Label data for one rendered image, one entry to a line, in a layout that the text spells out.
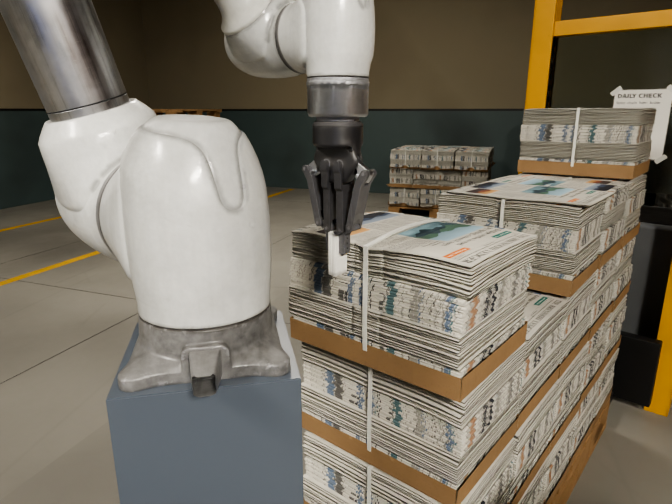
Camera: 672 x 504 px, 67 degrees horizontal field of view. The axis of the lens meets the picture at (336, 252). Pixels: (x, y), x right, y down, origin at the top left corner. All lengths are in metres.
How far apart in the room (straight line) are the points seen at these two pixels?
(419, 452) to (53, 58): 0.82
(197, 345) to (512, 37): 7.51
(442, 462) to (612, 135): 1.27
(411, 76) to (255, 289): 7.53
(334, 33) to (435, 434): 0.66
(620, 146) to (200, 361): 1.60
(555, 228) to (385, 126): 6.86
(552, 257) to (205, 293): 1.00
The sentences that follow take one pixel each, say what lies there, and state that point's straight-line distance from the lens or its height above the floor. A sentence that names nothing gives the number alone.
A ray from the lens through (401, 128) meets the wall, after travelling 8.04.
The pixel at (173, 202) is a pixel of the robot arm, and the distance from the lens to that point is 0.52.
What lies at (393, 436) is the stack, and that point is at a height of 0.69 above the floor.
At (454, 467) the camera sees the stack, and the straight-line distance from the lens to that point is 0.96.
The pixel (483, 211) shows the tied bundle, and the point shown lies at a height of 1.02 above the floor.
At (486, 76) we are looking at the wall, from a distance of 7.86.
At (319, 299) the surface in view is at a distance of 0.95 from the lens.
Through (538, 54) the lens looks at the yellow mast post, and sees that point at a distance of 2.54.
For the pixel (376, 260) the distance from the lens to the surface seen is 0.85.
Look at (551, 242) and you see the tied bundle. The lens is 1.35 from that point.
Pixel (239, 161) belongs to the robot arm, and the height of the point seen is 1.23.
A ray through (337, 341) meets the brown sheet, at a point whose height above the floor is 0.87.
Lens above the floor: 1.28
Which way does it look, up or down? 16 degrees down
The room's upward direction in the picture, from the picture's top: straight up
